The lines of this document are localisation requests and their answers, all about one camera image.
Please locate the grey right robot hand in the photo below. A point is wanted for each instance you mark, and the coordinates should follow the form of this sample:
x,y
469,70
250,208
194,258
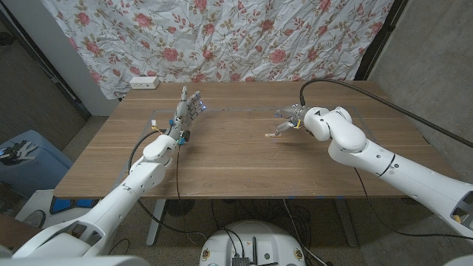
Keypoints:
x,y
295,112

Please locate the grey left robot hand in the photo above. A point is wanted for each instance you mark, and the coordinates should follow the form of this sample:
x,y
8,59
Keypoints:
x,y
182,112

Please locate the wooden clothespin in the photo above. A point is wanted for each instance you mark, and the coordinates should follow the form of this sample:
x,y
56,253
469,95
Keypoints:
x,y
269,135

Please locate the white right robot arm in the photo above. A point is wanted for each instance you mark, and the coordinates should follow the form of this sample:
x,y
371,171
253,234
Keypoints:
x,y
406,173

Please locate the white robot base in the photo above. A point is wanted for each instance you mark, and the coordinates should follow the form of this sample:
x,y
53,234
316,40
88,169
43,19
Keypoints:
x,y
251,232

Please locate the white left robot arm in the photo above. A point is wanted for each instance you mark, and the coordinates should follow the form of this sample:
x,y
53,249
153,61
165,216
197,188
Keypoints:
x,y
122,192

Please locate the white power strip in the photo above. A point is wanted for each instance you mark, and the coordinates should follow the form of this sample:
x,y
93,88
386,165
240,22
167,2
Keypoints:
x,y
144,82

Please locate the floral rose backdrop cloth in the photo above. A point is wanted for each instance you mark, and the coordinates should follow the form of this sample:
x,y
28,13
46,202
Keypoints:
x,y
221,37

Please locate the black round floor fan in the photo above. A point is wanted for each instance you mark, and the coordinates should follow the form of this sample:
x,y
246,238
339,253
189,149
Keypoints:
x,y
180,207

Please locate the black backdrop stand pole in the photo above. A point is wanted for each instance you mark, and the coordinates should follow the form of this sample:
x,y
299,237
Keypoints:
x,y
380,40

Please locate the white table leg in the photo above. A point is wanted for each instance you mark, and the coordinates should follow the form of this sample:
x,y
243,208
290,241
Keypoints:
x,y
155,221

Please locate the grey table leg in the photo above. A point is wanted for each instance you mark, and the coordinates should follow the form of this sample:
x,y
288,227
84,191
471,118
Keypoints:
x,y
347,229

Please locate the blue plastic bin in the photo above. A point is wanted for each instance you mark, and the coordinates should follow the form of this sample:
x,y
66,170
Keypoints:
x,y
40,173

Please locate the black module with antenna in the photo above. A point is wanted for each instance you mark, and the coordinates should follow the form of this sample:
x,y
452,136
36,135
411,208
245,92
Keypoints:
x,y
240,261

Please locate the black and white gloves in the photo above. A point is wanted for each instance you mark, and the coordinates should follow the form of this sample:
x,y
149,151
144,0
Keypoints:
x,y
16,151

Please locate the grey shoe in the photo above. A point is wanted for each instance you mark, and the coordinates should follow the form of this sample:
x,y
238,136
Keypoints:
x,y
35,218

